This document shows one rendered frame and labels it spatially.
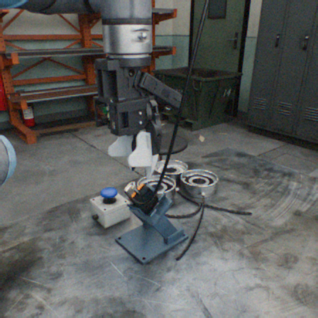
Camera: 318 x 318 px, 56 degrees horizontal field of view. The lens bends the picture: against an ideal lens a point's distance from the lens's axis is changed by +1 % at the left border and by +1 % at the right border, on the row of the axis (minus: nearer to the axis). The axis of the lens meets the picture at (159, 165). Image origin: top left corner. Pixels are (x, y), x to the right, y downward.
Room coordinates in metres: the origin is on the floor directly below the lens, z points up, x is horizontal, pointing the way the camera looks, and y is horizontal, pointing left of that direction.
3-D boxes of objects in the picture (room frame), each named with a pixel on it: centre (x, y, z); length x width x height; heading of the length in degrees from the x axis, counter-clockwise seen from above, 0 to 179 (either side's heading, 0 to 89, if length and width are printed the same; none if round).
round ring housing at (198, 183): (0.75, -0.11, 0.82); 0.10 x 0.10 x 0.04
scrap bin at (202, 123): (4.21, -0.49, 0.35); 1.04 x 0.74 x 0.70; 38
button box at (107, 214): (0.62, 0.12, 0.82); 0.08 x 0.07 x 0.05; 128
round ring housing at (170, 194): (0.71, 0.01, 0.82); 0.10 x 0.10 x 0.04
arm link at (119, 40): (0.50, 0.05, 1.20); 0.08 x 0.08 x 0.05
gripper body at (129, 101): (0.50, 0.05, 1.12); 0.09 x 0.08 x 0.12; 131
